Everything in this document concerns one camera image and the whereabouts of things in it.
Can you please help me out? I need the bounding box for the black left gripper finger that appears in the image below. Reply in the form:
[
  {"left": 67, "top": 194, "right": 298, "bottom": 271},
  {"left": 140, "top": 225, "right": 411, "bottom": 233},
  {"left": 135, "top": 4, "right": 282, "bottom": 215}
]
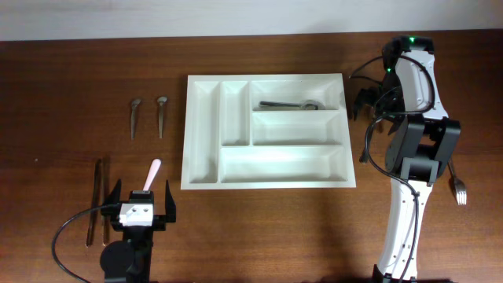
[
  {"left": 165, "top": 180, "right": 177, "bottom": 223},
  {"left": 101, "top": 179, "right": 122, "bottom": 215}
]

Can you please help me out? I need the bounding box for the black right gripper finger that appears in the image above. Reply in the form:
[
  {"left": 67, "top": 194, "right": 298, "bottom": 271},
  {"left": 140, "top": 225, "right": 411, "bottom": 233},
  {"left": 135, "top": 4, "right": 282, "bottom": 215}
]
[
  {"left": 352, "top": 87, "right": 378, "bottom": 120},
  {"left": 387, "top": 116, "right": 402, "bottom": 135}
]

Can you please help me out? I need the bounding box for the steel spoon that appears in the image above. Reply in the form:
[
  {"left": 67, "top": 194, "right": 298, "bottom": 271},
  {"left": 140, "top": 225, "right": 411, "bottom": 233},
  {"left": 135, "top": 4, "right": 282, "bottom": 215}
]
[{"left": 259, "top": 100, "right": 325, "bottom": 110}]

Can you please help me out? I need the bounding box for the steel tablespoon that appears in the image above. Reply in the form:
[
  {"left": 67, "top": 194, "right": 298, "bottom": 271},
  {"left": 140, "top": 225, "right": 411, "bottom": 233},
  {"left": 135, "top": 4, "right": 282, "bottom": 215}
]
[{"left": 359, "top": 117, "right": 382, "bottom": 164}]

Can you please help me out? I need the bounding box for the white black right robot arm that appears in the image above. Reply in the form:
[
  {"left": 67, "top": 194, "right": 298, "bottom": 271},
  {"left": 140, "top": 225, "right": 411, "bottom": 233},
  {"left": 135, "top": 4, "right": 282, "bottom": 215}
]
[{"left": 352, "top": 35, "right": 461, "bottom": 282}]

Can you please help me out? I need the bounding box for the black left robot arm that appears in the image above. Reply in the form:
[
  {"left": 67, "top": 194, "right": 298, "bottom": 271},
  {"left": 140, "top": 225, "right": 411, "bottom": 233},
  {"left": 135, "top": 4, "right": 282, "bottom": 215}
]
[{"left": 100, "top": 181, "right": 176, "bottom": 282}]

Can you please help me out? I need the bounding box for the steel table knife left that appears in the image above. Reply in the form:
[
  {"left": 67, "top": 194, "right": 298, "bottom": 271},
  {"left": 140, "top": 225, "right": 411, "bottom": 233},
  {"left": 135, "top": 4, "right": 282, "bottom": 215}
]
[{"left": 86, "top": 159, "right": 102, "bottom": 248}]

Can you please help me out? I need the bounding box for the steel table knife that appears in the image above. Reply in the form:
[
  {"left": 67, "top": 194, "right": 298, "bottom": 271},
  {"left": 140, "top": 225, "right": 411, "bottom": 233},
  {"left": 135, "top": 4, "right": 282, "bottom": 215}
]
[
  {"left": 86, "top": 159, "right": 102, "bottom": 248},
  {"left": 101, "top": 156, "right": 109, "bottom": 246}
]

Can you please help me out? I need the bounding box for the steel table knife right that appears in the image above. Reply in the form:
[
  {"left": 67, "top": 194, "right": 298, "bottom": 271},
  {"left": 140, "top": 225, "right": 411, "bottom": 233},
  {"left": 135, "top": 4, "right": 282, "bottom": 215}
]
[{"left": 101, "top": 156, "right": 109, "bottom": 246}]

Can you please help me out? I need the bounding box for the white plastic cutlery tray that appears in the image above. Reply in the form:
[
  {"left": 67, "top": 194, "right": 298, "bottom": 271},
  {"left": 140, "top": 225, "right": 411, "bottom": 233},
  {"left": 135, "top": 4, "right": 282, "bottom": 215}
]
[{"left": 181, "top": 73, "right": 356, "bottom": 190}]

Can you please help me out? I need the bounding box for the steel fork outer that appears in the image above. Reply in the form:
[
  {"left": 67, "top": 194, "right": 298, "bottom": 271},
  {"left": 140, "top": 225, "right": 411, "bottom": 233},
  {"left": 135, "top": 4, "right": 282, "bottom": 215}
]
[{"left": 448, "top": 159, "right": 467, "bottom": 206}]

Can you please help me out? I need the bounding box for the small steel teaspoon right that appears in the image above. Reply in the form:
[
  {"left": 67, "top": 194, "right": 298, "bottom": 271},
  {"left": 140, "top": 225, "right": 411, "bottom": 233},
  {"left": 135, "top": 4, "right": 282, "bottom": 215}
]
[{"left": 157, "top": 96, "right": 167, "bottom": 139}]

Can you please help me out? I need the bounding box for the small steel teaspoon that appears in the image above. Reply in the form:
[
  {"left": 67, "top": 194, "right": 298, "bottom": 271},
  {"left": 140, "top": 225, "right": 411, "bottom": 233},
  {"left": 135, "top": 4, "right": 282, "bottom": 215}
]
[
  {"left": 157, "top": 96, "right": 167, "bottom": 139},
  {"left": 130, "top": 98, "right": 141, "bottom": 139}
]

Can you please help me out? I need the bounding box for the small steel teaspoon left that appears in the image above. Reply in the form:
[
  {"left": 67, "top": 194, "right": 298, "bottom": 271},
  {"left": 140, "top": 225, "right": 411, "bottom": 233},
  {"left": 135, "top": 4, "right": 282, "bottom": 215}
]
[{"left": 130, "top": 98, "right": 141, "bottom": 139}]

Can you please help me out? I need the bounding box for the pink handled utensil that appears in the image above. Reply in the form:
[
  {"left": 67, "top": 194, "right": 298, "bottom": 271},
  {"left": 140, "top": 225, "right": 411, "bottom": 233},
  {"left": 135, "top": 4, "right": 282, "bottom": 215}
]
[{"left": 142, "top": 159, "right": 162, "bottom": 191}]

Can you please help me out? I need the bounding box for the black left camera cable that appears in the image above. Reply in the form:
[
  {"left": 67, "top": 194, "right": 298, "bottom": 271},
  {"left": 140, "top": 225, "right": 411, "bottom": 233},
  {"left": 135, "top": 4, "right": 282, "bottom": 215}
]
[{"left": 50, "top": 203, "right": 121, "bottom": 283}]

